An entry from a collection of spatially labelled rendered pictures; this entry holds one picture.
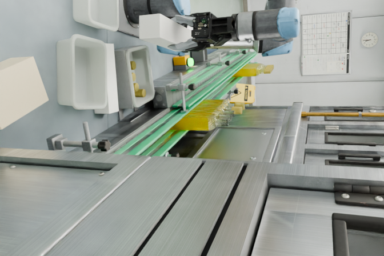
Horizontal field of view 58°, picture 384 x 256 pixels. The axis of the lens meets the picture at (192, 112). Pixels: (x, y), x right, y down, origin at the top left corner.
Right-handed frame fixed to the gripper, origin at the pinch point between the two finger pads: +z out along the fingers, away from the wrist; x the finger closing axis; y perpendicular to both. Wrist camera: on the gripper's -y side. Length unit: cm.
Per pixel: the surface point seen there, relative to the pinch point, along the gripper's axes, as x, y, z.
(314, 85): -16, -653, -21
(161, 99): 18, -40, 23
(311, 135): 35, -80, -36
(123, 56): 2.9, -16.9, 27.3
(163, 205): 32, 56, -24
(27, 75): 13.0, 27.8, 26.5
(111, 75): 10.0, -10.9, 28.2
